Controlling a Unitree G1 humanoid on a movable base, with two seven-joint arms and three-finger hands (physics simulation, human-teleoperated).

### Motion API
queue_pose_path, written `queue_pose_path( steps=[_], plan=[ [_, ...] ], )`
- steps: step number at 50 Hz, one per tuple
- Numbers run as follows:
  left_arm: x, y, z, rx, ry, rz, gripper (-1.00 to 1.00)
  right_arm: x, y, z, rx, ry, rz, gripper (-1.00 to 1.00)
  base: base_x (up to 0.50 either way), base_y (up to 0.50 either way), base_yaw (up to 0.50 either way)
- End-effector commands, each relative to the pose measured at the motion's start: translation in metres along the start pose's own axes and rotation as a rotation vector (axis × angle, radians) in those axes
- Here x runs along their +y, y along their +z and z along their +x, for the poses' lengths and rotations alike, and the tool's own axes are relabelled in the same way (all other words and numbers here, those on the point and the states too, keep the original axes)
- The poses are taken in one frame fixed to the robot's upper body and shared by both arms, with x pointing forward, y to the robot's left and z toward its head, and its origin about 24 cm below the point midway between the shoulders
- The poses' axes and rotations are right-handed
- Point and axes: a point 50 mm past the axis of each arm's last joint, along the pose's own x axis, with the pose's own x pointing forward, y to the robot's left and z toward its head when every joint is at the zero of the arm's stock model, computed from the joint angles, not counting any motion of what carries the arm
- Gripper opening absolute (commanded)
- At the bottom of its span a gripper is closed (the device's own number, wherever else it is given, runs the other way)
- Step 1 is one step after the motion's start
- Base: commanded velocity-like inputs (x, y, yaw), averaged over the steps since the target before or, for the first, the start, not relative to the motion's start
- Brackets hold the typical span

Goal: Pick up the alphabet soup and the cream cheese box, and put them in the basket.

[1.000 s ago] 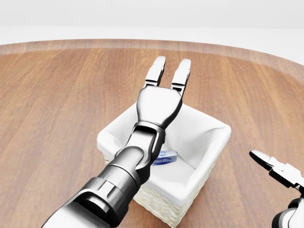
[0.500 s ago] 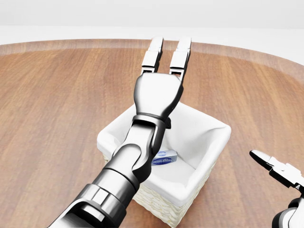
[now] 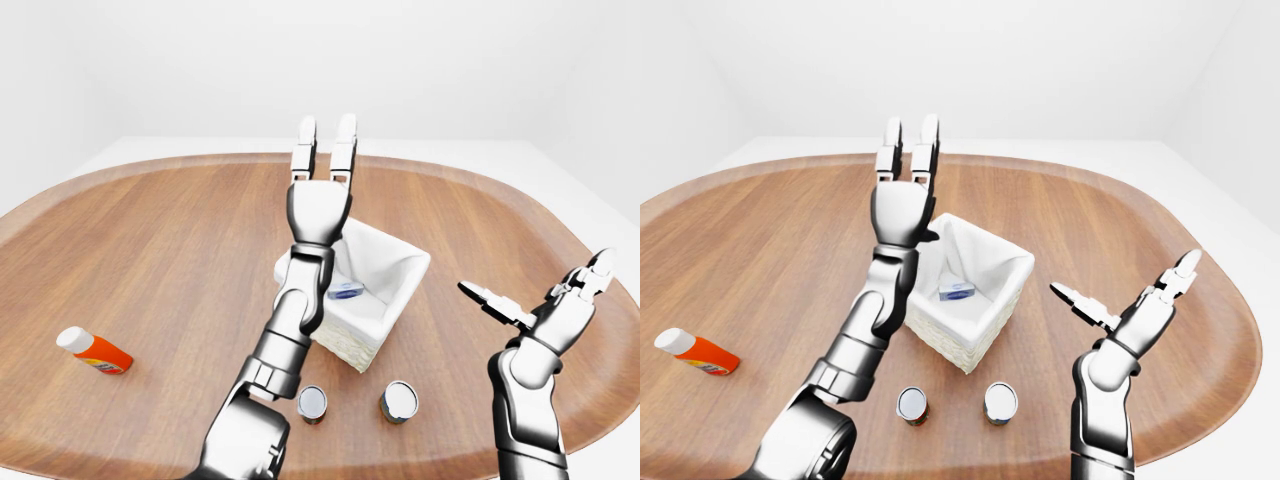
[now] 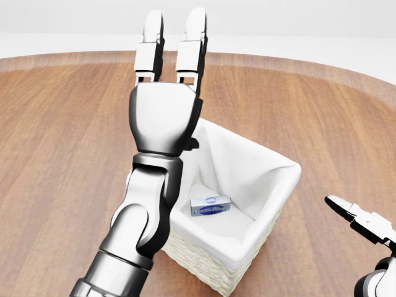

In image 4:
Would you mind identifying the blue white cream cheese box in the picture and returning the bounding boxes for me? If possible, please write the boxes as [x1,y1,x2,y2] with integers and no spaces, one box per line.
[189,196,233,218]

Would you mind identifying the white woven basket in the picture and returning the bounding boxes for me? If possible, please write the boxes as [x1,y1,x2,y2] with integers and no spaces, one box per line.
[126,118,302,297]

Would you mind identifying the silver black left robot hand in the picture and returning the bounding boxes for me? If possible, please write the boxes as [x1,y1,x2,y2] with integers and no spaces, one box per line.
[127,7,208,157]

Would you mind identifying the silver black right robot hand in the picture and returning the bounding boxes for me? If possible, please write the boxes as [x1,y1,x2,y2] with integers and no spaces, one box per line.
[324,195,396,297]

